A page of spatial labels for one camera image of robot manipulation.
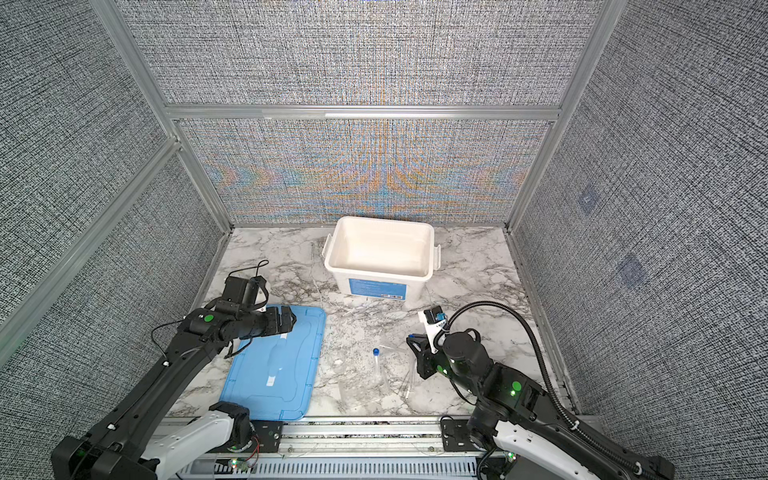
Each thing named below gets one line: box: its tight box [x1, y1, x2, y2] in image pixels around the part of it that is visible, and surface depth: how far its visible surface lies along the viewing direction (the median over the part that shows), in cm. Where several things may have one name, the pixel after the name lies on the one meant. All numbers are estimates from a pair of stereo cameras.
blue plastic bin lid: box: [219, 306, 327, 421], surface depth 83 cm
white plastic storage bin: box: [322, 216, 441, 302], surface depth 100 cm
